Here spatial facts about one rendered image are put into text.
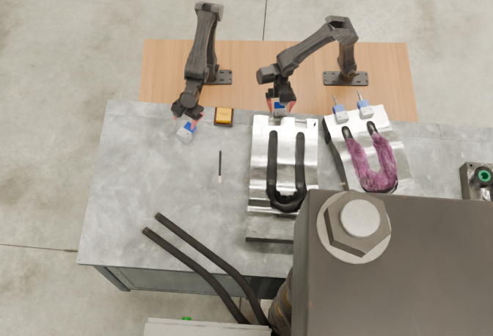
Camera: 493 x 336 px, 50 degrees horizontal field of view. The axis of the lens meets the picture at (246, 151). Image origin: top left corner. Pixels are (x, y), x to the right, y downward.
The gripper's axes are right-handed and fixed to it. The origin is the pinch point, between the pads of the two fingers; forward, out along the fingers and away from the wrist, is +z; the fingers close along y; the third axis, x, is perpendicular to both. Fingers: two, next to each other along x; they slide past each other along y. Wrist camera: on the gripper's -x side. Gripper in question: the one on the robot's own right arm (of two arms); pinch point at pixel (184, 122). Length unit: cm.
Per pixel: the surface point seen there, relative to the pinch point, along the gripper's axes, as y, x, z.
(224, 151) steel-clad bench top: 17.1, 8.6, 9.3
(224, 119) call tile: 9.8, 16.2, 0.8
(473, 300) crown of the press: 89, -90, -74
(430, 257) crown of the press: 81, -88, -75
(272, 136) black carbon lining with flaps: 31.7, 15.5, -4.2
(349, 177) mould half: 66, 17, -5
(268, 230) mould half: 50, -12, 14
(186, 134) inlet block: 1.4, 2.4, 6.6
